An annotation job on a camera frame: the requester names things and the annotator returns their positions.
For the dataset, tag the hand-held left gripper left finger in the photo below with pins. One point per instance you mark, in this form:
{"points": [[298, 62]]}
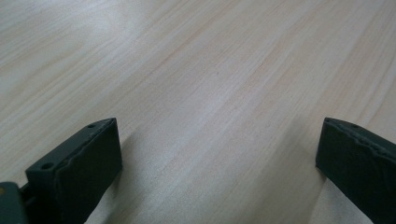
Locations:
{"points": [[77, 177]]}

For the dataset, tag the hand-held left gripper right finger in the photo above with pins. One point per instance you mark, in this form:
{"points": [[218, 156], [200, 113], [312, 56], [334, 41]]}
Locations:
{"points": [[358, 168]]}

